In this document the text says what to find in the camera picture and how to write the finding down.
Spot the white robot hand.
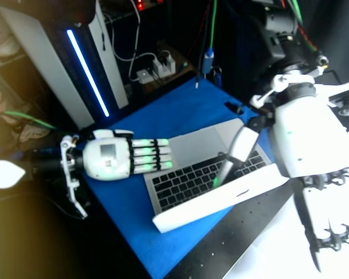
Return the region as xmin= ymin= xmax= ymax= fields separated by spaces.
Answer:
xmin=81 ymin=129 xmax=174 ymax=180
xmin=213 ymin=83 xmax=349 ymax=274

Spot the silver laptop with apple logo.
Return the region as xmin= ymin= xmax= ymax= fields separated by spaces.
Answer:
xmin=143 ymin=117 xmax=290 ymax=234

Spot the blue table cloth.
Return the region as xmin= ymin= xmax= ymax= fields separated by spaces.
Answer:
xmin=84 ymin=77 xmax=277 ymax=279

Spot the small white power adapter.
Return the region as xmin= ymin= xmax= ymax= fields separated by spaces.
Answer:
xmin=136 ymin=69 xmax=154 ymax=85

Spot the dark curtain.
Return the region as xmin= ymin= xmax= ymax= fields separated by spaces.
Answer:
xmin=296 ymin=0 xmax=349 ymax=88

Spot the white power strip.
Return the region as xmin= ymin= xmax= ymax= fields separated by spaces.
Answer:
xmin=152 ymin=49 xmax=177 ymax=76

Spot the white tower with blue light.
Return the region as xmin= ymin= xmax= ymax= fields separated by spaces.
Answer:
xmin=0 ymin=0 xmax=129 ymax=126

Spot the pale shoe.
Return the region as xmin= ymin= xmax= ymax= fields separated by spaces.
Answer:
xmin=0 ymin=13 xmax=20 ymax=56

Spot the black device with red lights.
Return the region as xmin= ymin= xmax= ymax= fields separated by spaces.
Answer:
xmin=133 ymin=0 xmax=163 ymax=11

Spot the wrist camera on white mount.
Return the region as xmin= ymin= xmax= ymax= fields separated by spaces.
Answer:
xmin=325 ymin=82 xmax=349 ymax=132

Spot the green cable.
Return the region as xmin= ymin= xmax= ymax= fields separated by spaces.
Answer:
xmin=2 ymin=111 xmax=59 ymax=131
xmin=208 ymin=0 xmax=219 ymax=52

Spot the white cable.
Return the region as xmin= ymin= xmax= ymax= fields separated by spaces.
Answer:
xmin=129 ymin=0 xmax=158 ymax=82
xmin=103 ymin=11 xmax=140 ymax=62

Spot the blue cable plug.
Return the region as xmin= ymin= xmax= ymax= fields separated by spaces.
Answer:
xmin=202 ymin=48 xmax=215 ymax=73

